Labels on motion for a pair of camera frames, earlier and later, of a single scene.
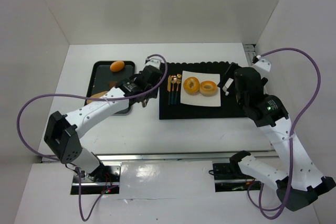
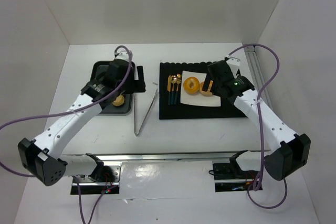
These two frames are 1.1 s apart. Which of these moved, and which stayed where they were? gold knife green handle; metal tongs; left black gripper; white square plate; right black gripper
Moved: right black gripper; left black gripper; metal tongs
Stayed: gold knife green handle; white square plate
